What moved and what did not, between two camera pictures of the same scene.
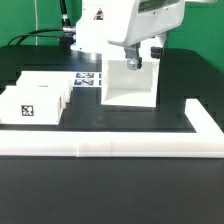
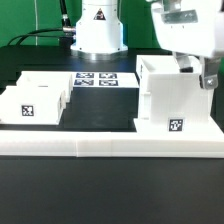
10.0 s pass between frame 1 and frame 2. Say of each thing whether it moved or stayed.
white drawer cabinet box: moved
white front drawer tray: stayed
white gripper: moved
